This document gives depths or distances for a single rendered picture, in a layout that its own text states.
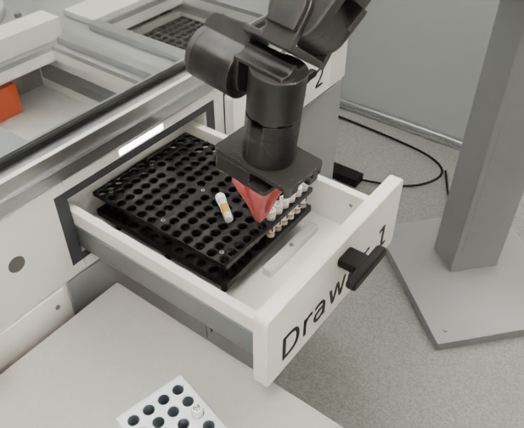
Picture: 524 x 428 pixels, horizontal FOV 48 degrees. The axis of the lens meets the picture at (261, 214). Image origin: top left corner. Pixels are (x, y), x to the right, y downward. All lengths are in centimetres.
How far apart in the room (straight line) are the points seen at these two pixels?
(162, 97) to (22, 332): 35
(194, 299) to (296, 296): 13
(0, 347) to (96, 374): 13
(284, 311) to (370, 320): 121
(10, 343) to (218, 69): 44
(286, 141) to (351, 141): 192
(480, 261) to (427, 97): 83
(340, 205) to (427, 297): 108
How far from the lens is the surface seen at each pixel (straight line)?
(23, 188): 71
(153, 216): 73
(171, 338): 78
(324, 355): 170
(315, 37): 56
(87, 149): 75
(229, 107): 92
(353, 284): 64
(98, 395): 75
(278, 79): 55
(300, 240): 77
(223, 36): 61
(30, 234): 75
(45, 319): 83
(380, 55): 255
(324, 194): 80
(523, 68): 156
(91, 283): 86
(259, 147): 60
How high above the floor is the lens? 137
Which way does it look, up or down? 41 degrees down
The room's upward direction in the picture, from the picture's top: straight up
